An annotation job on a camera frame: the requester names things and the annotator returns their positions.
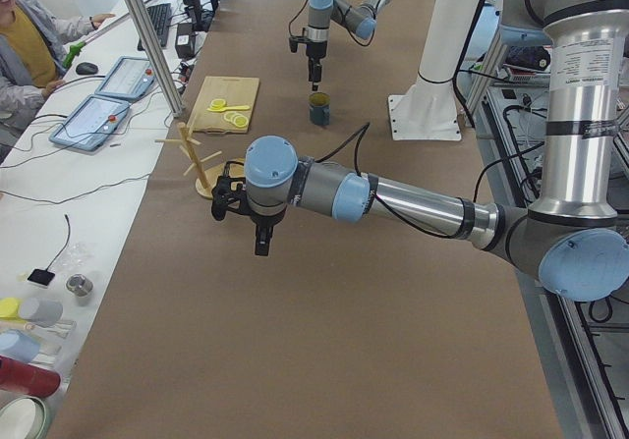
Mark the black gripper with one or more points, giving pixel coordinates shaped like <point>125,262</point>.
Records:
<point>314,50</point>
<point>263,223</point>

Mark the dark blue mug yellow inside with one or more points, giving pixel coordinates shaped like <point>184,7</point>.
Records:
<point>319,108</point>

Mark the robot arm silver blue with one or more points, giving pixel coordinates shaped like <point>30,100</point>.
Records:
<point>359,21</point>
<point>566,237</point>

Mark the wooden cup storage rack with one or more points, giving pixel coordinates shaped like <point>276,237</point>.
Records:
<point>206,177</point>

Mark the small steel cup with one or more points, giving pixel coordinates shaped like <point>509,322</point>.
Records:
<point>81,288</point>

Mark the grey cup lying down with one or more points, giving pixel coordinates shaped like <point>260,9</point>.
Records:
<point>44,313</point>

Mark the yellow cup lying down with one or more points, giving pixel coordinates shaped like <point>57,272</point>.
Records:
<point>9,308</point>

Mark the yellow toy knife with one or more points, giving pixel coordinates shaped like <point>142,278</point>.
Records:
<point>228,108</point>

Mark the wooden cutting board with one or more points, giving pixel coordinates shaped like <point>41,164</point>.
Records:
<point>235,90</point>

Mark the yellow lemon slice toy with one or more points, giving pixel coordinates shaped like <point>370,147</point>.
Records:
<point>217,104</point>

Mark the black power adapter box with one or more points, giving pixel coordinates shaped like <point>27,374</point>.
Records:
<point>185,41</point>

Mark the black keyboard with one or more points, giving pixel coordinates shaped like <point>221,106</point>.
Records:
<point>160,16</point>

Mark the far teach pendant tablet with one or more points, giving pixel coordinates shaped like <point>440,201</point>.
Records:
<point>129,79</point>

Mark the teach pendant tablet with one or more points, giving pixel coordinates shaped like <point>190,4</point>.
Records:
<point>129,79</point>
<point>91,124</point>

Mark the near teach pendant tablet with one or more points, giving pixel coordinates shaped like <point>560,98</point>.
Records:
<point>91,124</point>

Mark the small black square pad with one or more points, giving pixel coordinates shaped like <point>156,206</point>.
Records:
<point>41,277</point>

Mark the black computer mouse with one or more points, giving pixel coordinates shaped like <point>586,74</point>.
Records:
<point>86,69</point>

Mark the red thermos bottle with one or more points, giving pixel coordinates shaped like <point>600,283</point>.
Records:
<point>22,378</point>

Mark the person in grey jacket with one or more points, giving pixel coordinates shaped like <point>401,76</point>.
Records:
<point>32,53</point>

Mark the white green bowl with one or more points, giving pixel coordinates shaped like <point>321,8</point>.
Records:
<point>24,418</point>

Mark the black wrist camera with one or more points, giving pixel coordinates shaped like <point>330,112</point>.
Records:
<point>295,41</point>
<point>229,195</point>

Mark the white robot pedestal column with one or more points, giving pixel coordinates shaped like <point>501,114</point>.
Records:
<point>428,111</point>

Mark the aluminium frame post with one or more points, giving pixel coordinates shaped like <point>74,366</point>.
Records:
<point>152,48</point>

